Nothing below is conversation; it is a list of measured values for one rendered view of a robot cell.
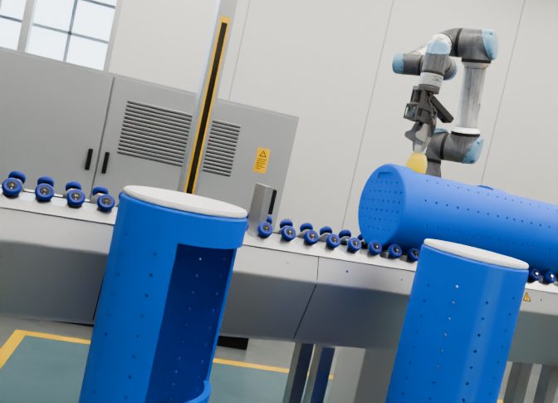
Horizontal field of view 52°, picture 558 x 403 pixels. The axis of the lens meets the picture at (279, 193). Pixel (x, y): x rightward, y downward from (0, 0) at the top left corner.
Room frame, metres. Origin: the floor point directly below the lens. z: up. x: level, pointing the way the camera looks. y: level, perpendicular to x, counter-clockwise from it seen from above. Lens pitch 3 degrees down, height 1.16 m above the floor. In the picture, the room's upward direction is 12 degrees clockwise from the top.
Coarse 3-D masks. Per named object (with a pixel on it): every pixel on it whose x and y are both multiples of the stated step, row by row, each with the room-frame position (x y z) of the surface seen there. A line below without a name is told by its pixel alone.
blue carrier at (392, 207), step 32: (384, 192) 1.90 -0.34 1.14; (416, 192) 1.81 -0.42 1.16; (448, 192) 1.87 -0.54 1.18; (480, 192) 1.95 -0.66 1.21; (384, 224) 1.86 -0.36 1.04; (416, 224) 1.80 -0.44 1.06; (448, 224) 1.84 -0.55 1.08; (480, 224) 1.89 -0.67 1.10; (512, 224) 1.95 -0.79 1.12; (544, 224) 2.01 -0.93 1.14; (512, 256) 1.98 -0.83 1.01; (544, 256) 2.02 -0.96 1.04
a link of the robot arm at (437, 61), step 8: (432, 48) 1.92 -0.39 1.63; (440, 48) 1.91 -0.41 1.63; (448, 48) 1.92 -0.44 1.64; (432, 56) 1.92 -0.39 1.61; (440, 56) 1.91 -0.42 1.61; (448, 56) 1.96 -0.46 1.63; (424, 64) 1.93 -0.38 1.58; (432, 64) 1.91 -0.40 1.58; (440, 64) 1.91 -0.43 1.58; (448, 64) 1.95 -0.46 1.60; (432, 72) 1.91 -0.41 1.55; (440, 72) 1.91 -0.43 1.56
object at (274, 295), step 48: (0, 192) 1.50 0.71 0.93; (0, 240) 1.36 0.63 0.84; (48, 240) 1.41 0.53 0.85; (96, 240) 1.45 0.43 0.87; (0, 288) 1.41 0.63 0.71; (48, 288) 1.45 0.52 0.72; (96, 288) 1.49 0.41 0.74; (240, 288) 1.62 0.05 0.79; (288, 288) 1.67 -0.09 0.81; (336, 288) 1.72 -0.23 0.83; (384, 288) 1.78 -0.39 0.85; (240, 336) 1.68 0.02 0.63; (288, 336) 1.74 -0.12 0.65; (336, 336) 1.80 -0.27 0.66; (384, 336) 1.86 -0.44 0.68; (528, 336) 2.06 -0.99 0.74
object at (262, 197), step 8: (256, 184) 1.78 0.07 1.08; (264, 184) 1.77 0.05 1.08; (256, 192) 1.77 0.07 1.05; (264, 192) 1.71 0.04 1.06; (272, 192) 1.72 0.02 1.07; (256, 200) 1.76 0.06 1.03; (264, 200) 1.70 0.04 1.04; (272, 200) 1.72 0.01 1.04; (256, 208) 1.74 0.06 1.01; (264, 208) 1.70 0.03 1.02; (272, 208) 1.72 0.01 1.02; (248, 216) 1.79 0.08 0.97; (256, 216) 1.73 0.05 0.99; (264, 216) 1.71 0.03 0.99; (256, 224) 1.72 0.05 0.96; (248, 232) 1.76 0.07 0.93; (256, 232) 1.70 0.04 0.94
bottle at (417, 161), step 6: (414, 150) 1.95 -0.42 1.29; (414, 156) 1.93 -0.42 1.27; (420, 156) 1.93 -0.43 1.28; (408, 162) 1.94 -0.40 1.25; (414, 162) 1.92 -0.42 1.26; (420, 162) 1.92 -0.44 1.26; (426, 162) 1.94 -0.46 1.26; (414, 168) 1.92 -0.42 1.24; (420, 168) 1.92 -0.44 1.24; (426, 168) 1.94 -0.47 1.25
